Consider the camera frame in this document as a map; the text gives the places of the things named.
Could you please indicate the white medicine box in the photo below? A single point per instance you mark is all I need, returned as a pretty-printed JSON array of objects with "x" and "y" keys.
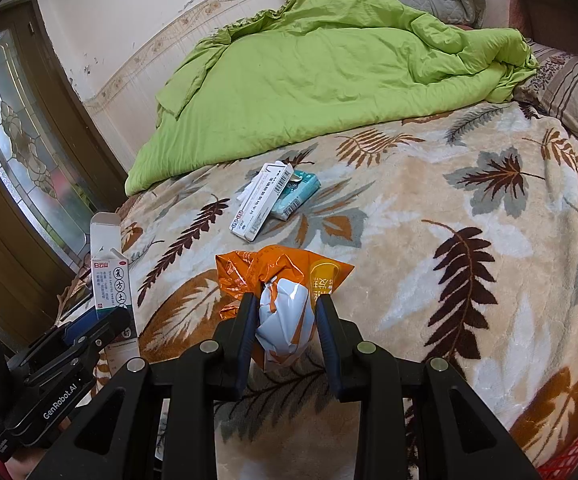
[{"x": 111, "y": 285}]

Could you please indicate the striped brown pillow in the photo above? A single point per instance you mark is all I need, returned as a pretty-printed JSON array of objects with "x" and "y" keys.
[{"x": 574, "y": 95}]

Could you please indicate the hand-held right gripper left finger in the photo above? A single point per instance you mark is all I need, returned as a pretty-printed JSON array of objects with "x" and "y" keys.
[{"x": 248, "y": 330}]

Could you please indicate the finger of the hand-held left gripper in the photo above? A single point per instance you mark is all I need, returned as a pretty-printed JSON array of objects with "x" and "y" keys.
[
  {"x": 76, "y": 326},
  {"x": 109, "y": 322}
]

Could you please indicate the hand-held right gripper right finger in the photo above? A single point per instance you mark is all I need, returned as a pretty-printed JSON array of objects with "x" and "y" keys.
[{"x": 328, "y": 330}]

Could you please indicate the long white cardboard box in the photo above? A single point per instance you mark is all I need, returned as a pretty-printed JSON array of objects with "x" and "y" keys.
[{"x": 261, "y": 205}]

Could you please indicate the red woven mat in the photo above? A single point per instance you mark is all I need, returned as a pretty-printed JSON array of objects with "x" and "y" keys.
[{"x": 576, "y": 455}]

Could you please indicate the wooden door with stained glass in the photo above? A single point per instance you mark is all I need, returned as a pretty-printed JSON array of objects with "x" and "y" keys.
[{"x": 24, "y": 150}]

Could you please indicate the teal tissue pack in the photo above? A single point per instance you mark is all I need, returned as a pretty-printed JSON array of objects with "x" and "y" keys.
[{"x": 299, "y": 195}]

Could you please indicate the green quilt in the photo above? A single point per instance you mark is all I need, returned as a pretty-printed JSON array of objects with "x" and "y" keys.
[{"x": 319, "y": 80}]

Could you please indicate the orange snack wrapper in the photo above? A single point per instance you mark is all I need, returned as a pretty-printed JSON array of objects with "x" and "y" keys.
[{"x": 279, "y": 305}]

